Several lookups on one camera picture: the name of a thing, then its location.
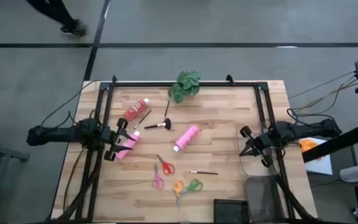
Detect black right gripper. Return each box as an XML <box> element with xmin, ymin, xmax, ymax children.
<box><xmin>239</xmin><ymin>125</ymin><xmax>275</xmax><ymax>168</ymax></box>

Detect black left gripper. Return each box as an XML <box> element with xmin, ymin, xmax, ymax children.
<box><xmin>103</xmin><ymin>117</ymin><xmax>137</xmax><ymax>162</ymax></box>

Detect pink paint bottle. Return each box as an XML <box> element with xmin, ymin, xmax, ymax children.
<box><xmin>172</xmin><ymin>124</ymin><xmax>200</xmax><ymax>153</ymax></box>
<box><xmin>116</xmin><ymin>130</ymin><xmax>141</xmax><ymax>161</ymax></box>

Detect red paint bottle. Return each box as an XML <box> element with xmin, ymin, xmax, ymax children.
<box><xmin>122</xmin><ymin>98</ymin><xmax>150</xmax><ymax>122</ymax></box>

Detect red-handled scissors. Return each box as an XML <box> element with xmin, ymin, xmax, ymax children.
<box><xmin>155</xmin><ymin>154</ymin><xmax>176</xmax><ymax>175</ymax></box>

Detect black fan brush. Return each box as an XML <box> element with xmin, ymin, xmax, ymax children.
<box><xmin>144</xmin><ymin>117</ymin><xmax>173</xmax><ymax>131</ymax></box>

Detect green-handled scissors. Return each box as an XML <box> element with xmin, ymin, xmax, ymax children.
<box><xmin>178</xmin><ymin>179</ymin><xmax>204</xmax><ymax>197</ymax></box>

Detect orange-handled scissors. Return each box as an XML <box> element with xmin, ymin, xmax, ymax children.
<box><xmin>172</xmin><ymin>179</ymin><xmax>185</xmax><ymax>208</ymax></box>

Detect clear plastic bin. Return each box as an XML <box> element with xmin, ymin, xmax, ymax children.
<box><xmin>236</xmin><ymin>123</ymin><xmax>279</xmax><ymax>178</ymax></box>

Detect black mesh cup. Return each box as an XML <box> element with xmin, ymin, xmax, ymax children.
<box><xmin>244</xmin><ymin>174</ymin><xmax>287</xmax><ymax>223</ymax></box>

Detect orange object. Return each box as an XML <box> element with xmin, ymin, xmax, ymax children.
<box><xmin>298</xmin><ymin>138</ymin><xmax>320</xmax><ymax>154</ymax></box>

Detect black mesh tray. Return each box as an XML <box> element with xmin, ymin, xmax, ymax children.
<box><xmin>213</xmin><ymin>198</ymin><xmax>250</xmax><ymax>224</ymax></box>

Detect white sheet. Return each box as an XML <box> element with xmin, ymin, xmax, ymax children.
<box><xmin>300</xmin><ymin>136</ymin><xmax>334</xmax><ymax>176</ymax></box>

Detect potted green plant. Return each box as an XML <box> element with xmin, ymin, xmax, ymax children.
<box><xmin>167</xmin><ymin>70</ymin><xmax>202</xmax><ymax>105</ymax></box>

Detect black diagonal bar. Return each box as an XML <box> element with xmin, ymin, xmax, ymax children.
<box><xmin>301</xmin><ymin>123</ymin><xmax>358</xmax><ymax>164</ymax></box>

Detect light grey object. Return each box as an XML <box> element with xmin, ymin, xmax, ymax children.
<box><xmin>339</xmin><ymin>167</ymin><xmax>358</xmax><ymax>184</ymax></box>

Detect grey metal stand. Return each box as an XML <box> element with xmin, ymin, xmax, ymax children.
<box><xmin>0</xmin><ymin>133</ymin><xmax>30</xmax><ymax>224</ymax></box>

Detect person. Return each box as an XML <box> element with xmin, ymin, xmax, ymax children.
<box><xmin>25</xmin><ymin>0</ymin><xmax>88</xmax><ymax>37</ymax></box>

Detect pink-handled scissors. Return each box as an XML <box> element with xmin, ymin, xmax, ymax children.
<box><xmin>152</xmin><ymin>163</ymin><xmax>165</xmax><ymax>190</ymax></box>

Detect black cable bundle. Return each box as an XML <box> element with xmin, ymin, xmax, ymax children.
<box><xmin>273</xmin><ymin>172</ymin><xmax>318</xmax><ymax>222</ymax></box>
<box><xmin>54</xmin><ymin>148</ymin><xmax>104</xmax><ymax>222</ymax></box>

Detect black metal table frame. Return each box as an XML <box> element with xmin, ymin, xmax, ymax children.
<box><xmin>73</xmin><ymin>74</ymin><xmax>295</xmax><ymax>222</ymax></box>

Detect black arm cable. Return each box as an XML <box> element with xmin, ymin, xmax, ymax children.
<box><xmin>40</xmin><ymin>79</ymin><xmax>102</xmax><ymax>128</ymax></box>

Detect black floor cable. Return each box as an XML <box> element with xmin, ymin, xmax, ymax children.
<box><xmin>287</xmin><ymin>107</ymin><xmax>337</xmax><ymax>125</ymax></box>

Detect grey floor cable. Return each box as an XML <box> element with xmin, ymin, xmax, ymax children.
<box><xmin>288</xmin><ymin>70</ymin><xmax>358</xmax><ymax>110</ymax></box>

